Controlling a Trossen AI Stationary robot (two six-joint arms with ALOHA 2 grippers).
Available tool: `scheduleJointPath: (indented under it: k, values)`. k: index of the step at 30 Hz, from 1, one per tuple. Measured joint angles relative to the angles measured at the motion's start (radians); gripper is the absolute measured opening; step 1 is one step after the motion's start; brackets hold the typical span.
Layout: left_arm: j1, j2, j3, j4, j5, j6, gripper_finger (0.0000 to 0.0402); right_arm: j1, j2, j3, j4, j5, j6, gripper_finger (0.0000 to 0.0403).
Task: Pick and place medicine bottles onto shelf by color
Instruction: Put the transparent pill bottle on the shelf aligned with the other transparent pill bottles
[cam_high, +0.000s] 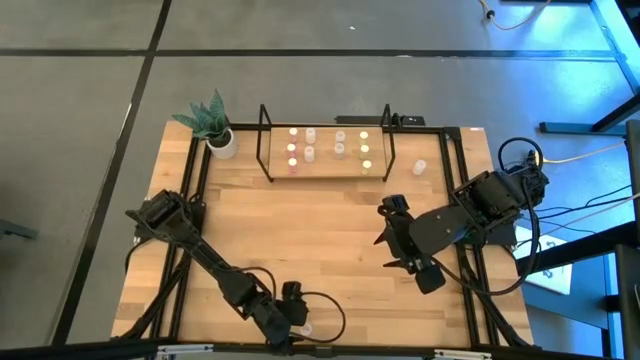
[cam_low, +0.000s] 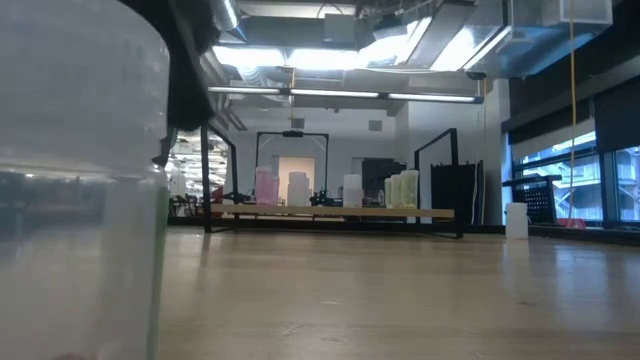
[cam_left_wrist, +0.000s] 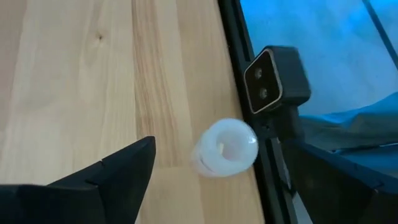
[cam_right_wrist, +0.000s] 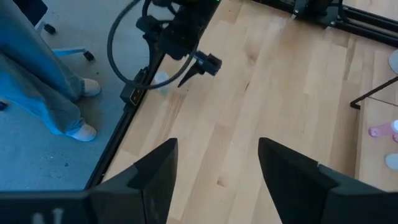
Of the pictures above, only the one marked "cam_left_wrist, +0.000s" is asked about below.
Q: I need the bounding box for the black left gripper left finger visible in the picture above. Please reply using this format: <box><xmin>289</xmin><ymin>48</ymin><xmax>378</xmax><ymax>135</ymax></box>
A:
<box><xmin>0</xmin><ymin>136</ymin><xmax>156</xmax><ymax>224</ymax></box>

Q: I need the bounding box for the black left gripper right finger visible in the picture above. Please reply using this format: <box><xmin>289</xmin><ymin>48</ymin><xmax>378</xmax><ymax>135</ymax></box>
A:
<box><xmin>281</xmin><ymin>139</ymin><xmax>398</xmax><ymax>224</ymax></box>

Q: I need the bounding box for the clear medicine bottle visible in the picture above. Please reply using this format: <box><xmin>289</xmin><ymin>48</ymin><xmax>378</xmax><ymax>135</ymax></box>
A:
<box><xmin>191</xmin><ymin>117</ymin><xmax>259</xmax><ymax>179</ymax></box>

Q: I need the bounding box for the dark fabric bundle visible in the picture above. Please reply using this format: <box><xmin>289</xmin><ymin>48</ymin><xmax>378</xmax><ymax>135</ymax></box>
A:
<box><xmin>298</xmin><ymin>91</ymin><xmax>398</xmax><ymax>180</ymax></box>

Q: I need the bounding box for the black table-level camera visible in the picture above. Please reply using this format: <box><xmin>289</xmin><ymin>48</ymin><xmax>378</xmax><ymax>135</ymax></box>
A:
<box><xmin>243</xmin><ymin>45</ymin><xmax>312</xmax><ymax>141</ymax></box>

